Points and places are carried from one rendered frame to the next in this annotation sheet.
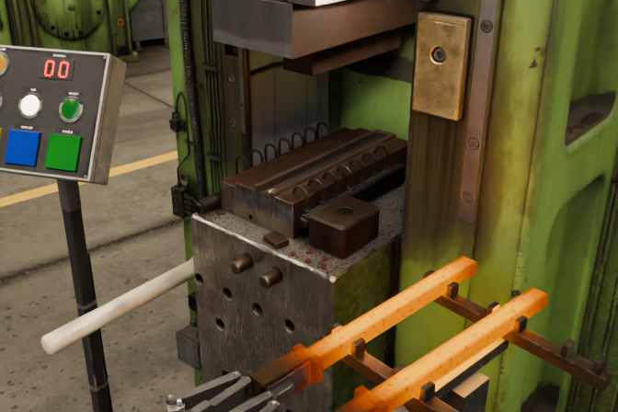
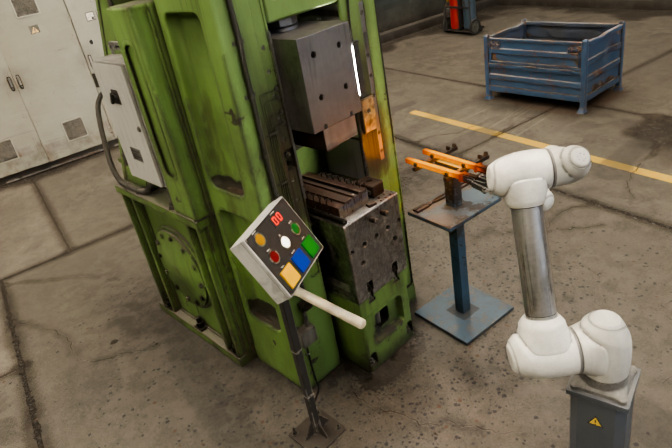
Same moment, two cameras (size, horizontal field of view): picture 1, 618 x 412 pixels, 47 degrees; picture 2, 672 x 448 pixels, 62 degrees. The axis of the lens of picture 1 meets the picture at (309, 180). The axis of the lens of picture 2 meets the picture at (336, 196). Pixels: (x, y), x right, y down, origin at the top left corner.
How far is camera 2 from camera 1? 2.67 m
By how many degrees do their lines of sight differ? 71
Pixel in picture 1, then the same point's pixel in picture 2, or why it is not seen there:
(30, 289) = not seen: outside the picture
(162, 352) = (230, 423)
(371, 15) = not seen: hidden behind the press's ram
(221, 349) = (365, 274)
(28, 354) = not seen: outside the picture
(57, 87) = (284, 225)
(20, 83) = (273, 237)
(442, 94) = (372, 121)
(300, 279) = (388, 204)
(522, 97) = (384, 109)
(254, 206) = (353, 204)
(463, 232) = (383, 162)
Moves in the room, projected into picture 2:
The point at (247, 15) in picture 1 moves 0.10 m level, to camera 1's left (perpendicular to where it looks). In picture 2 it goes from (339, 129) to (337, 138)
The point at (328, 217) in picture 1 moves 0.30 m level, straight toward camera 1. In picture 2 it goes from (374, 183) to (436, 177)
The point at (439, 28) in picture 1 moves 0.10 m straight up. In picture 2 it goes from (367, 102) to (364, 82)
